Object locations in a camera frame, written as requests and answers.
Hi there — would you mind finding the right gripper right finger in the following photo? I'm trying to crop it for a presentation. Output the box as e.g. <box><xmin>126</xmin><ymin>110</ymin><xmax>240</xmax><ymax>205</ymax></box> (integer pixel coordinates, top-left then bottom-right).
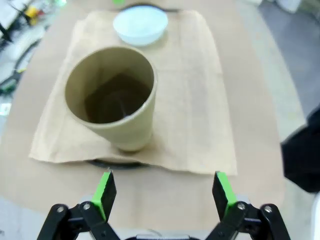
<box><xmin>206</xmin><ymin>171</ymin><xmax>292</xmax><ymax>240</ymax></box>

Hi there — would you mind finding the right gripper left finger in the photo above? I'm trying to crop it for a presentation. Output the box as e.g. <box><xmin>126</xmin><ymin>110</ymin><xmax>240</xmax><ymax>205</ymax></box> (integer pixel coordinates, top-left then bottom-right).
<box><xmin>37</xmin><ymin>170</ymin><xmax>121</xmax><ymax>240</ymax></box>

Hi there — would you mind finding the tan plastic cup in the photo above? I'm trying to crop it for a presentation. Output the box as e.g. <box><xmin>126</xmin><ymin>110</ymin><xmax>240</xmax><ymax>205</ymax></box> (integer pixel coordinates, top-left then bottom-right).
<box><xmin>64</xmin><ymin>45</ymin><xmax>159</xmax><ymax>153</ymax></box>

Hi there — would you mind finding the light blue bowl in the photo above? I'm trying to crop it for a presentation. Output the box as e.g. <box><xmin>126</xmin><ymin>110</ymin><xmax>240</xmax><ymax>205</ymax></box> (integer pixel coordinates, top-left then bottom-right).
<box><xmin>112</xmin><ymin>6</ymin><xmax>169</xmax><ymax>47</ymax></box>

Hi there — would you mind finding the beige cloth mat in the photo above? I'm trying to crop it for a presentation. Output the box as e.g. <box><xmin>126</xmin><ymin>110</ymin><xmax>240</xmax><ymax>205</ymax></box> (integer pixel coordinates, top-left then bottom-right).
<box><xmin>28</xmin><ymin>9</ymin><xmax>238</xmax><ymax>177</ymax></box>

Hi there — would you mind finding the person in black clothes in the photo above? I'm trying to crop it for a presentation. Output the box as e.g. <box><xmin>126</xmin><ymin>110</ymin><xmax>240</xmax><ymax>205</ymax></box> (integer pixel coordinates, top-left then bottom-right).
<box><xmin>279</xmin><ymin>104</ymin><xmax>320</xmax><ymax>194</ymax></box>

